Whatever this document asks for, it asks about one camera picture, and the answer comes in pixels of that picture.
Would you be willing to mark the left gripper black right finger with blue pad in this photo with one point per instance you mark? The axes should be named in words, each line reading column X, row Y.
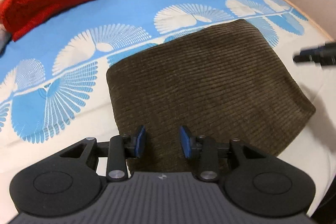
column 257, row 182

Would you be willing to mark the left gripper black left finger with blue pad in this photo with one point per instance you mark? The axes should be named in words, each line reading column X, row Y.
column 74, row 178

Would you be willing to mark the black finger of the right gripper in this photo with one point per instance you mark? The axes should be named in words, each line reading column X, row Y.
column 323, row 55

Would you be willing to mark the dark brown corduroy pants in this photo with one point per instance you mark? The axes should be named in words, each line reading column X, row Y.
column 224, row 81

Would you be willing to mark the blue white patterned bed sheet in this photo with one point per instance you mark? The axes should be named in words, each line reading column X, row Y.
column 53, row 80

